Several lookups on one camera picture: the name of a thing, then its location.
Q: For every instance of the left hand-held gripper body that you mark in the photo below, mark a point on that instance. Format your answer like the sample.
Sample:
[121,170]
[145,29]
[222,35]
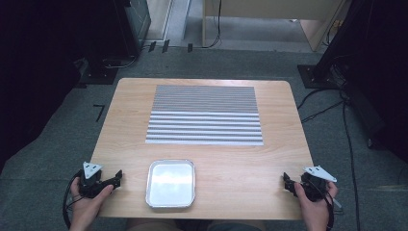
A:
[91,183]

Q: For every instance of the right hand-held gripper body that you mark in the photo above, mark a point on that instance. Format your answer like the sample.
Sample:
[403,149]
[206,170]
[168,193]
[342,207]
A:
[316,186]

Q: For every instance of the person's left hand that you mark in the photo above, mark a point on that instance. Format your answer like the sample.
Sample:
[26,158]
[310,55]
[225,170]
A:
[86,207]

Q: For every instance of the person's right hand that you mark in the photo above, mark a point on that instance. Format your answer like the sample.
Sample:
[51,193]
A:
[316,211]

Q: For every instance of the silver aluminium foil tray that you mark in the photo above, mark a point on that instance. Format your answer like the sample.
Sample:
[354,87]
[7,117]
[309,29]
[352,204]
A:
[170,183]

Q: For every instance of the grey white striped placemat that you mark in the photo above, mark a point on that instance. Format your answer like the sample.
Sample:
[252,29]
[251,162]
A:
[205,118]

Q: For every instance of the black stand base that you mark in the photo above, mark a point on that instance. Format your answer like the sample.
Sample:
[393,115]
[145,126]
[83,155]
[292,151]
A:
[99,75]
[317,77]

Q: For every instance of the black tape strip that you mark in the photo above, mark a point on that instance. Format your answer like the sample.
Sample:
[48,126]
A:
[190,47]

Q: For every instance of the dark glass cabinet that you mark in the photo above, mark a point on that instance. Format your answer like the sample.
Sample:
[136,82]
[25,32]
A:
[138,22]

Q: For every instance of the light wooden desk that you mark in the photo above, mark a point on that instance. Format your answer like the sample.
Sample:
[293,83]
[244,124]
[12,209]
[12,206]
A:
[272,8]

